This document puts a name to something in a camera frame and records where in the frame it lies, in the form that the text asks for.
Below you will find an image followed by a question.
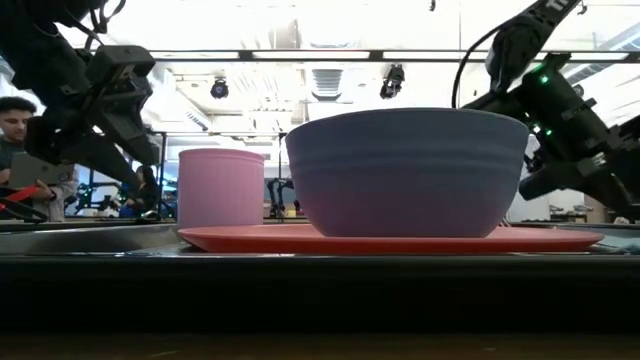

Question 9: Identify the person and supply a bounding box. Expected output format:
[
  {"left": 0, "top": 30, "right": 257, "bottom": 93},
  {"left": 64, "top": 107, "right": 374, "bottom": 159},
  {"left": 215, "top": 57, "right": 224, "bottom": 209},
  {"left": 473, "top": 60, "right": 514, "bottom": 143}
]
[
  {"left": 0, "top": 96, "right": 80, "bottom": 223},
  {"left": 119, "top": 164, "right": 162, "bottom": 220}
]

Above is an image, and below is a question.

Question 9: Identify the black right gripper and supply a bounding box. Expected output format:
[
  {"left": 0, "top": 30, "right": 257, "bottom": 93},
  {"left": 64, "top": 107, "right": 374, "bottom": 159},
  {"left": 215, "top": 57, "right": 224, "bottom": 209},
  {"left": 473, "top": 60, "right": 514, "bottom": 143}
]
[{"left": 461, "top": 51, "right": 640, "bottom": 222}]

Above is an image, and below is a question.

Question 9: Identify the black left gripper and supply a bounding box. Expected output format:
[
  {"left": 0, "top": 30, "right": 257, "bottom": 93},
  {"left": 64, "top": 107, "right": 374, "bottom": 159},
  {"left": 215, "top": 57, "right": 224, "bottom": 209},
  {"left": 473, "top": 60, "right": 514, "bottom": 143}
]
[{"left": 24, "top": 73, "right": 161, "bottom": 190}]

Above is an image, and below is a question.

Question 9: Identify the black plastic serving tray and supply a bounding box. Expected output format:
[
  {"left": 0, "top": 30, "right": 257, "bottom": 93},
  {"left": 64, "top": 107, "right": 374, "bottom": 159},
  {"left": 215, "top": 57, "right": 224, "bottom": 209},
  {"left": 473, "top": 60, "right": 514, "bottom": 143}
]
[{"left": 0, "top": 221, "right": 640, "bottom": 332}]

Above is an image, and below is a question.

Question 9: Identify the pink round plate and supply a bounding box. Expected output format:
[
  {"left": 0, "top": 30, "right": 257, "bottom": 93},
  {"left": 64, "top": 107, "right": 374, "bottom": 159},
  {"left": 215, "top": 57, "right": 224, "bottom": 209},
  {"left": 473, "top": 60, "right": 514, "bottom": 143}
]
[{"left": 177, "top": 222, "right": 605, "bottom": 255}]

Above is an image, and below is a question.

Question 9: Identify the ceiling air vent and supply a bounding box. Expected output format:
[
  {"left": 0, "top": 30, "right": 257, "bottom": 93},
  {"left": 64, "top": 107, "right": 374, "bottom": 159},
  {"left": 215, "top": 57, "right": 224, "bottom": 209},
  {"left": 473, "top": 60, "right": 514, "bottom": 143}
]
[{"left": 310, "top": 68, "right": 345, "bottom": 102}]

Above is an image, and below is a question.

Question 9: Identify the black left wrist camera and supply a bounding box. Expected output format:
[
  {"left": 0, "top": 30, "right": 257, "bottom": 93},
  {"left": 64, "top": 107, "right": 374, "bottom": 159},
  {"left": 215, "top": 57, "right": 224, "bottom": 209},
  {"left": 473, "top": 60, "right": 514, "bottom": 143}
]
[{"left": 85, "top": 44, "right": 157, "bottom": 89}]

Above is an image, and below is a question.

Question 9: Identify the grey laptop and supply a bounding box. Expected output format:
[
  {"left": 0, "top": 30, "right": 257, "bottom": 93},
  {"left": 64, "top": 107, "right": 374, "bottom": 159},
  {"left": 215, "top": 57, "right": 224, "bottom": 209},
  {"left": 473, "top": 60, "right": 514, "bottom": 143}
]
[{"left": 7, "top": 151, "right": 77, "bottom": 190}]

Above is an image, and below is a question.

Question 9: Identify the red strap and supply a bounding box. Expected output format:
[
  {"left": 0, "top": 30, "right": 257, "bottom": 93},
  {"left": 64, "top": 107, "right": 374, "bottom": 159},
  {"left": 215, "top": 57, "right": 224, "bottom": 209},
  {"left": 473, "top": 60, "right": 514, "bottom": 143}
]
[{"left": 0, "top": 185, "right": 40, "bottom": 212}]

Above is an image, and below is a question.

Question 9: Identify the blue bowl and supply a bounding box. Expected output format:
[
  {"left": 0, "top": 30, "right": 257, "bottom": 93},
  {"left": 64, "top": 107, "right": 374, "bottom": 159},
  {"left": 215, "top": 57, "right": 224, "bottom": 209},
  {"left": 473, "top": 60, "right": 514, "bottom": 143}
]
[{"left": 284, "top": 107, "right": 530, "bottom": 239}]

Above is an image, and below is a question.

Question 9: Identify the pink cup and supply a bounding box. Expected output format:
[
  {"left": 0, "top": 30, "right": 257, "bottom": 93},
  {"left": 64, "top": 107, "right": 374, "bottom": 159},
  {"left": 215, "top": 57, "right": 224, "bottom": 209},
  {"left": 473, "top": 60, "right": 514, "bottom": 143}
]
[{"left": 176, "top": 147, "right": 266, "bottom": 230}]

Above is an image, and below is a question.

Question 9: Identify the teal cloth napkin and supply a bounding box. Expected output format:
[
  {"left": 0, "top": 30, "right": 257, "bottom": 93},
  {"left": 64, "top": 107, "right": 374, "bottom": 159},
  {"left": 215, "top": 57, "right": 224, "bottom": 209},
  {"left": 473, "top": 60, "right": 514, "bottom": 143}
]
[{"left": 597, "top": 233, "right": 640, "bottom": 254}]

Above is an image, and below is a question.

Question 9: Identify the black ceiling spotlight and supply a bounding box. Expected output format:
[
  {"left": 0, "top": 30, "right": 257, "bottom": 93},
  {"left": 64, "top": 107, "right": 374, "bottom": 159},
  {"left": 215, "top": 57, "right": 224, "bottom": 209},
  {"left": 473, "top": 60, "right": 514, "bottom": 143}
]
[
  {"left": 209, "top": 77, "right": 230, "bottom": 101},
  {"left": 379, "top": 63, "right": 406, "bottom": 101}
]

